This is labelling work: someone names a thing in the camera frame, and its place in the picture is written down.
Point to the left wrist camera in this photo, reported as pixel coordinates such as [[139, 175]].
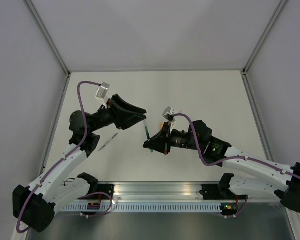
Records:
[[101, 93]]

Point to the green gel pen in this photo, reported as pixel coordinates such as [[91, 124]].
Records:
[[147, 133]]

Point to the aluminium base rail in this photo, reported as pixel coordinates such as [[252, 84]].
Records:
[[158, 190]]

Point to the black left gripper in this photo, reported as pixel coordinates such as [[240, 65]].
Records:
[[125, 123]]

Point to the white slotted cable duct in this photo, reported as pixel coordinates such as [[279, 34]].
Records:
[[144, 207]]

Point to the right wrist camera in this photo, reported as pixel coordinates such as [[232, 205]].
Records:
[[168, 114]]

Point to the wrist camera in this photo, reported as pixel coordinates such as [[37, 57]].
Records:
[[101, 93], [168, 114]]

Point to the right aluminium frame post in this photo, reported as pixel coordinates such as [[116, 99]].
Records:
[[265, 34]]

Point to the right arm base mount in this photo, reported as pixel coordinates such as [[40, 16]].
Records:
[[210, 191]]

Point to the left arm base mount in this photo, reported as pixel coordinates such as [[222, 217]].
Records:
[[102, 191]]

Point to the left aluminium frame post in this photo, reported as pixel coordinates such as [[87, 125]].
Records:
[[46, 36]]

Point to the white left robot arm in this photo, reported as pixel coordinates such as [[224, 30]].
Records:
[[37, 204]]

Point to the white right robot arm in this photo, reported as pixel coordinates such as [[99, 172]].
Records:
[[267, 179]]

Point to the aluminium frame post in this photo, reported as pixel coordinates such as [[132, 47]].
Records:
[[46, 36], [265, 34]]

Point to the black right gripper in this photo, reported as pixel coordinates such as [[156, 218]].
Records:
[[161, 142]]

